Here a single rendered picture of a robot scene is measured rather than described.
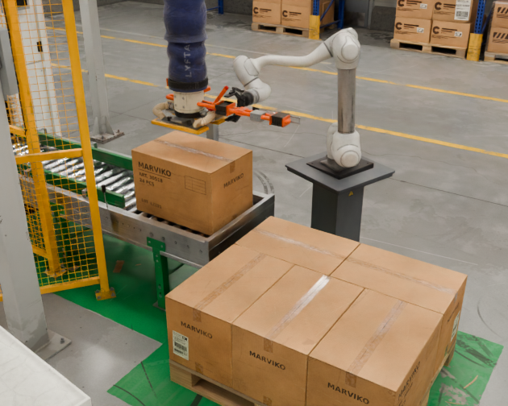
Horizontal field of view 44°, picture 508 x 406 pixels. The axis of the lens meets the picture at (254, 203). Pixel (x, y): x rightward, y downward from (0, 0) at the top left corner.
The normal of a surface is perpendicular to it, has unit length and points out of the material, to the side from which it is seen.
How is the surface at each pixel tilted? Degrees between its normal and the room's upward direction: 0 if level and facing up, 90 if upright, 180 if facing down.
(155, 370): 0
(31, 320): 90
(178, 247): 90
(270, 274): 0
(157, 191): 90
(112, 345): 0
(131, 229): 90
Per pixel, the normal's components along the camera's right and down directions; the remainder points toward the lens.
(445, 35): -0.57, 0.39
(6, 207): 0.84, 0.27
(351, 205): 0.60, 0.37
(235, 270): 0.00, -0.89
